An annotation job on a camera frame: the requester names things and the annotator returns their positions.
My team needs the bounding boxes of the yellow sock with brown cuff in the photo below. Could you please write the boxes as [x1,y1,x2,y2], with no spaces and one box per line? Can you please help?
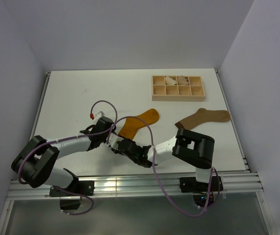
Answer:
[119,109,159,140]

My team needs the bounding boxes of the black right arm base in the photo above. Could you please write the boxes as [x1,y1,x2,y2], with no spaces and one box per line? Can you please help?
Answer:
[179,176,224,207]

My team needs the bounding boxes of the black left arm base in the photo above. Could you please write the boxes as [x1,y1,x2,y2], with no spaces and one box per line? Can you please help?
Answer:
[49,180,95,215]

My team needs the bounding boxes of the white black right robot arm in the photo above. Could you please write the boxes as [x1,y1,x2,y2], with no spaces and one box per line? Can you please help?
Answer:
[107,129,215,191]

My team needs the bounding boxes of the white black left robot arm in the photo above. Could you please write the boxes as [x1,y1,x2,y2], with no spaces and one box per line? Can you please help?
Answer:
[11,116,113,195]

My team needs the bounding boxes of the wooden compartment tray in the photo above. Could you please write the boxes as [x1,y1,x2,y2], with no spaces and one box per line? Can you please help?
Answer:
[152,75,205,102]

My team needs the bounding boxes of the rolled cream sock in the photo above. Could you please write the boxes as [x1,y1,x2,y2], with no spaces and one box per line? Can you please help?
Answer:
[165,76,177,86]

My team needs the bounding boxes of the rolled beige sock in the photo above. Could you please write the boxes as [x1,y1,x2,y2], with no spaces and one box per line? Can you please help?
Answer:
[177,75,189,86]

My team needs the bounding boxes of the aluminium rail frame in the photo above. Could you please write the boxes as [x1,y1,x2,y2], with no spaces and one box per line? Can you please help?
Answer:
[0,69,270,235]

